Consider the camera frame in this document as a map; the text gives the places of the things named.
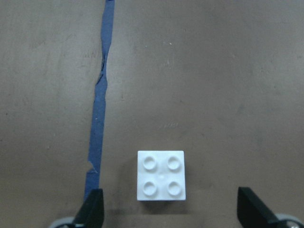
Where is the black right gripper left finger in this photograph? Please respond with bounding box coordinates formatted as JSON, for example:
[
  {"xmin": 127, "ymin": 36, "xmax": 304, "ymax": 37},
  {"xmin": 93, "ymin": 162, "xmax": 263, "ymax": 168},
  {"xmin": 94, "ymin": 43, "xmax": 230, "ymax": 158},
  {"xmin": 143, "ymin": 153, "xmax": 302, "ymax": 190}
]
[{"xmin": 72, "ymin": 189, "xmax": 105, "ymax": 228}]

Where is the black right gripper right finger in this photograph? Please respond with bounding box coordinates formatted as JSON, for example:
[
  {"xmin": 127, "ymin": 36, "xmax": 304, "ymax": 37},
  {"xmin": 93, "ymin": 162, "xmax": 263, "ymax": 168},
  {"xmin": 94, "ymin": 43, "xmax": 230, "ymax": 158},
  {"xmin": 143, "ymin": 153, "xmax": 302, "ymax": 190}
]
[{"xmin": 237, "ymin": 186, "xmax": 304, "ymax": 228}]

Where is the white block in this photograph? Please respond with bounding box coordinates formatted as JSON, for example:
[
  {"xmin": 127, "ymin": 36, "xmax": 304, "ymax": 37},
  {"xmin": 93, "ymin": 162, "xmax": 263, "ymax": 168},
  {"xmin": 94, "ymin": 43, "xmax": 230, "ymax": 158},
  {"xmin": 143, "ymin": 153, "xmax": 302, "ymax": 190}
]
[{"xmin": 137, "ymin": 151, "xmax": 186, "ymax": 201}]

